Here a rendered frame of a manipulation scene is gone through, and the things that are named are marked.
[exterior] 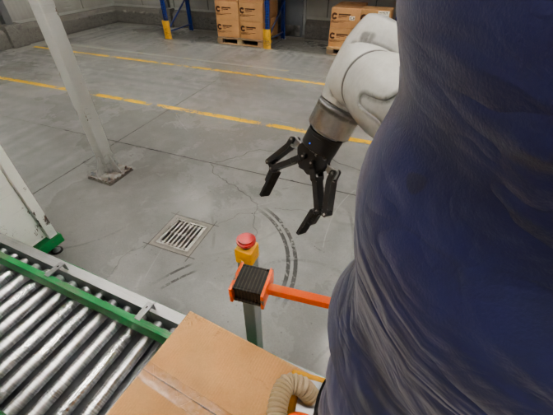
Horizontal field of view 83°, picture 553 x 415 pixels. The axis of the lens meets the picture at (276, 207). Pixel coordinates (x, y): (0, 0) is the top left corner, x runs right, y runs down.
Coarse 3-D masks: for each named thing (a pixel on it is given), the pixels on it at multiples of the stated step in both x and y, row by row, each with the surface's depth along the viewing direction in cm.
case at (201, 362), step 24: (192, 312) 99; (192, 336) 93; (216, 336) 93; (168, 360) 87; (192, 360) 87; (216, 360) 87; (240, 360) 87; (264, 360) 87; (144, 384) 83; (168, 384) 83; (192, 384) 83; (216, 384) 83; (240, 384) 83; (264, 384) 83; (120, 408) 78; (144, 408) 78; (168, 408) 78; (192, 408) 78; (216, 408) 78; (240, 408) 78; (264, 408) 78
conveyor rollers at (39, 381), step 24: (0, 264) 165; (24, 288) 153; (48, 288) 154; (0, 312) 144; (24, 312) 145; (48, 312) 146; (0, 336) 138; (120, 336) 135; (144, 336) 134; (48, 408) 116; (72, 408) 115; (96, 408) 114
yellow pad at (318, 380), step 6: (294, 372) 70; (300, 372) 70; (312, 378) 69; (318, 378) 69; (324, 378) 69; (318, 384) 68; (294, 396) 66; (294, 402) 65; (300, 402) 65; (288, 408) 64; (294, 408) 64; (300, 408) 64; (306, 408) 64; (312, 408) 64; (312, 414) 63
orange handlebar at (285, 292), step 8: (272, 288) 72; (280, 288) 72; (288, 288) 72; (280, 296) 73; (288, 296) 72; (296, 296) 71; (304, 296) 71; (312, 296) 71; (320, 296) 71; (328, 296) 71; (312, 304) 71; (320, 304) 70; (328, 304) 70
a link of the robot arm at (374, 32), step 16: (368, 16) 50; (384, 16) 49; (352, 32) 52; (368, 32) 49; (384, 32) 49; (352, 48) 50; (368, 48) 48; (384, 48) 49; (336, 64) 53; (336, 80) 52; (336, 96) 54
